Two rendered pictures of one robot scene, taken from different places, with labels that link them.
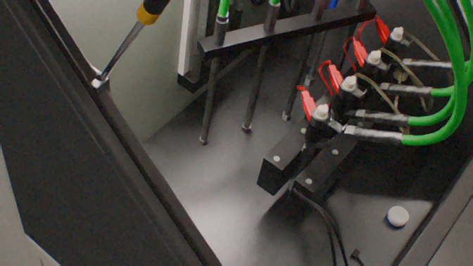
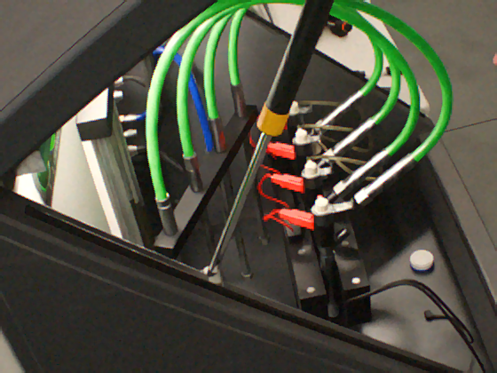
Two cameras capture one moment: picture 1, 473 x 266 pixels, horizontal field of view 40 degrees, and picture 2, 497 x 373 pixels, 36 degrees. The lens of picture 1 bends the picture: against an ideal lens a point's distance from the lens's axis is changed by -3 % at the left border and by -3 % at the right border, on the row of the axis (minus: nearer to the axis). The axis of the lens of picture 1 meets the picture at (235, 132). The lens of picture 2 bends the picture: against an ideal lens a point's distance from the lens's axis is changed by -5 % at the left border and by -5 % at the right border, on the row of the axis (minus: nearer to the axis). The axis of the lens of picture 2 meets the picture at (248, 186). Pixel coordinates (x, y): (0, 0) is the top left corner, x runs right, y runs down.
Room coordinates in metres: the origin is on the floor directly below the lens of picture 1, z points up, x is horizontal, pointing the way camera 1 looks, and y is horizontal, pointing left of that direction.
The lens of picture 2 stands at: (0.01, 0.35, 1.78)
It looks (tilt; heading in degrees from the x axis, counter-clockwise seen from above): 39 degrees down; 331
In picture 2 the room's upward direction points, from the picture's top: 11 degrees counter-clockwise
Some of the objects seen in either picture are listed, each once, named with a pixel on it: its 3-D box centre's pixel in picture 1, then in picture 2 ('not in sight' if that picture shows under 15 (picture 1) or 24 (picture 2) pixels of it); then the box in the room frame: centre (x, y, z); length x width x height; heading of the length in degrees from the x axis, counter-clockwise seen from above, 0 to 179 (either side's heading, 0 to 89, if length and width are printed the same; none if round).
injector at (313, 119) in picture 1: (312, 157); (335, 263); (0.65, -0.13, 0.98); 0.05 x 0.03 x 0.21; 61
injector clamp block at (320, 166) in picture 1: (334, 140); (318, 248); (0.76, -0.18, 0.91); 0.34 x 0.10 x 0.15; 151
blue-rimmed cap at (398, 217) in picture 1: (398, 216); (422, 260); (0.67, -0.32, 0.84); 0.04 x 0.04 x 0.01
